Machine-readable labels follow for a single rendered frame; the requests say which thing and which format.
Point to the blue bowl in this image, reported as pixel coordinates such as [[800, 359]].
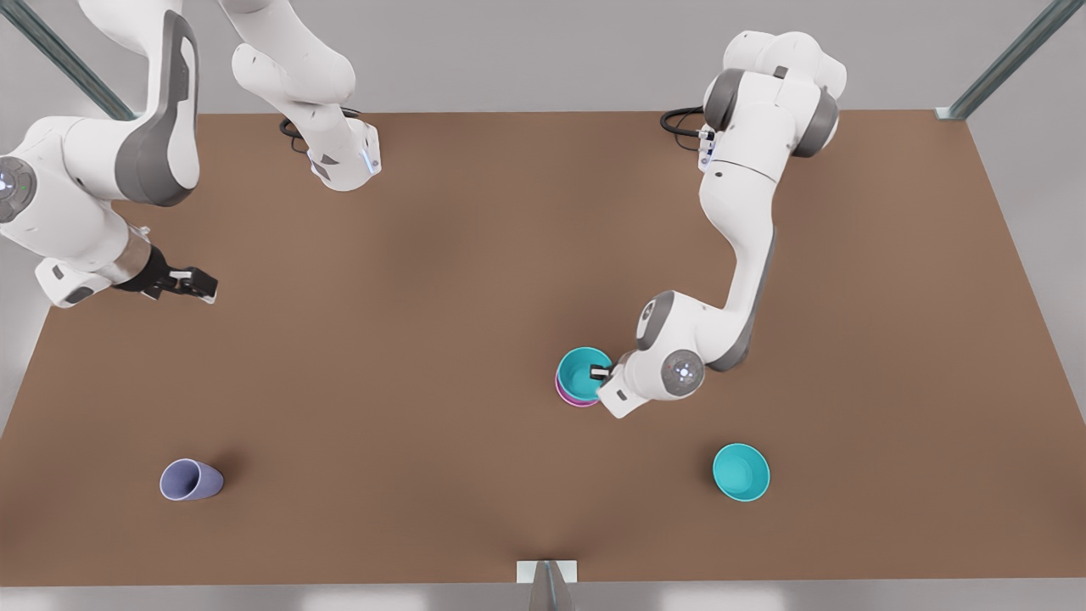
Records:
[[579, 370], [740, 472]]

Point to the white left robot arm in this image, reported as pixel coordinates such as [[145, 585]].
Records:
[[747, 255]]

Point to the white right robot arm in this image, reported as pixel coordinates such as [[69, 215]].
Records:
[[76, 161]]

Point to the pink bowl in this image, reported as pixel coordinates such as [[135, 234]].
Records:
[[575, 403]]

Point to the purple cup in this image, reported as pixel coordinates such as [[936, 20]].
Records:
[[191, 480]]

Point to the silver frame post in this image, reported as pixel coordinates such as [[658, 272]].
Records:
[[68, 61], [548, 584], [1010, 59]]

